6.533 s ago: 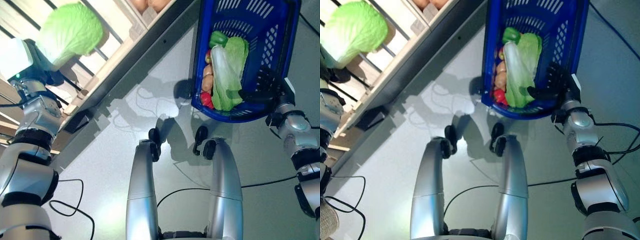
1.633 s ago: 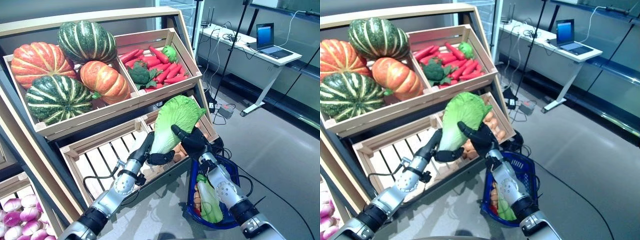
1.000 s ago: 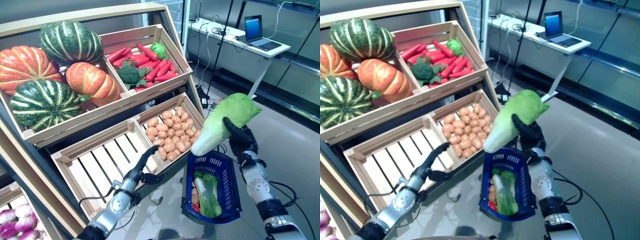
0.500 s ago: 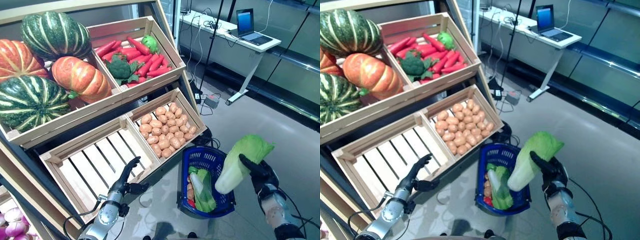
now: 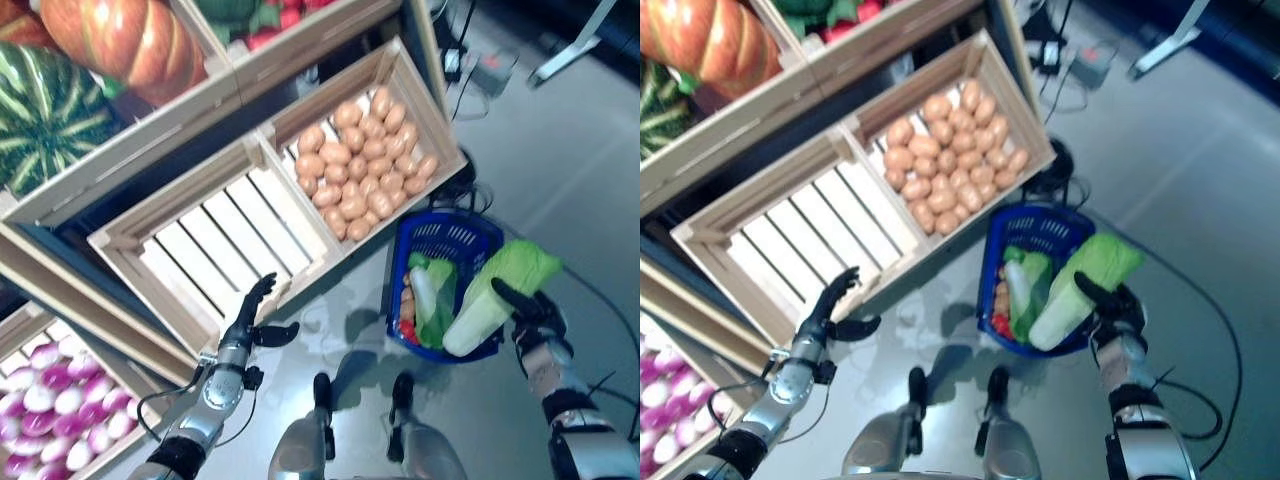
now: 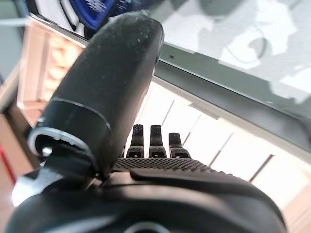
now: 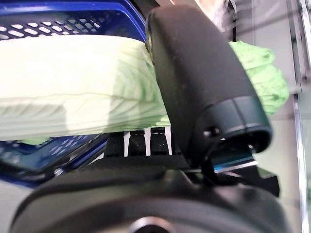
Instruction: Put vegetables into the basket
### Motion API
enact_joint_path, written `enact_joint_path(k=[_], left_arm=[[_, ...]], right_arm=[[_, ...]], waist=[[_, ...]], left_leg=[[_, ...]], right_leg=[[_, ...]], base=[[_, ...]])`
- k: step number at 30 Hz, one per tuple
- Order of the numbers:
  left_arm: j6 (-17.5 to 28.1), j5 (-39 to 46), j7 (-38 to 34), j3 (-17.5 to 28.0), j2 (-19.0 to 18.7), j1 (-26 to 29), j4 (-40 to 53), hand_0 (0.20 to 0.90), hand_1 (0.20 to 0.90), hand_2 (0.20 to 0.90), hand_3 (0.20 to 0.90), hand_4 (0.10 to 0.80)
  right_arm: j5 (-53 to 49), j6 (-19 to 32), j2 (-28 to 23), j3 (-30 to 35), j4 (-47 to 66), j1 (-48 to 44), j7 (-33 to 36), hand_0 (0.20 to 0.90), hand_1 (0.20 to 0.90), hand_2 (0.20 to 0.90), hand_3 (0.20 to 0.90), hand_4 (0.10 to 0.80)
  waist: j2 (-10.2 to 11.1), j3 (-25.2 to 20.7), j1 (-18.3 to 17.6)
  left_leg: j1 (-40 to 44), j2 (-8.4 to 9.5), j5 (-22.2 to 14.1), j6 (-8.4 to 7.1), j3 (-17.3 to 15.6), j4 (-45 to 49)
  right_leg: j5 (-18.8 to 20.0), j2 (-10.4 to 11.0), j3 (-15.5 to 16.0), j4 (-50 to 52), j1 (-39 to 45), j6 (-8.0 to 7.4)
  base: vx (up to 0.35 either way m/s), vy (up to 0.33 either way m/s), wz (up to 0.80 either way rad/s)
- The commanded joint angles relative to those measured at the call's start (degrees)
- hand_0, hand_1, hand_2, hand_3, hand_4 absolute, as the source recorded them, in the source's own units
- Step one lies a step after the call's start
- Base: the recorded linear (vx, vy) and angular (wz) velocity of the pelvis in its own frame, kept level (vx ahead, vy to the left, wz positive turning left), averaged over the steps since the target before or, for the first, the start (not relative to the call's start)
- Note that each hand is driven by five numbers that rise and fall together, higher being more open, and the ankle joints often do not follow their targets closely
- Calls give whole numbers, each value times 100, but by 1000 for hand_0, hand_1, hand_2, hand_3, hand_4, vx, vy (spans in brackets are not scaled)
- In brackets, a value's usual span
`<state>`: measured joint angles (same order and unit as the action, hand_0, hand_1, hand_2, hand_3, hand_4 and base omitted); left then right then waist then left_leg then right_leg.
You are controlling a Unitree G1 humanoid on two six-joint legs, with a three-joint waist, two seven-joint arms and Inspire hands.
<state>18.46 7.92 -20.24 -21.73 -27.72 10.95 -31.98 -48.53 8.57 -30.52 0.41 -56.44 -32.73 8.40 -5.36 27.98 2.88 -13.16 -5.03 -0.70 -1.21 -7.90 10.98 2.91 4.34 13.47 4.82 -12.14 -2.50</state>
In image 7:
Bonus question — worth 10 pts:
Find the blue plastic shopping basket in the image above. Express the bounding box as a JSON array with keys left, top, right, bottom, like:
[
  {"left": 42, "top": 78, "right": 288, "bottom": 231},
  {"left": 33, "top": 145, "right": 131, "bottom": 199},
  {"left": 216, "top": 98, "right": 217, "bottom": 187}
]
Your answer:
[{"left": 0, "top": 0, "right": 151, "bottom": 187}]

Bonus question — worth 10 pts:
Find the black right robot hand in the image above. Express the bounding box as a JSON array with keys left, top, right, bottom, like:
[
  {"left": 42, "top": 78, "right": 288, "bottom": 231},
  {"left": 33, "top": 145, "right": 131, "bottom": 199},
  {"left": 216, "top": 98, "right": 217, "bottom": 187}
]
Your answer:
[{"left": 9, "top": 6, "right": 292, "bottom": 233}]

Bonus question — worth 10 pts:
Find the green white napa cabbage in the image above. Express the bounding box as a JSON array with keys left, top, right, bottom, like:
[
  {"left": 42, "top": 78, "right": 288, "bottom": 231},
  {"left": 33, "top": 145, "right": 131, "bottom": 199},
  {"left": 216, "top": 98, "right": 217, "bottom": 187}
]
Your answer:
[{"left": 0, "top": 35, "right": 290, "bottom": 146}]

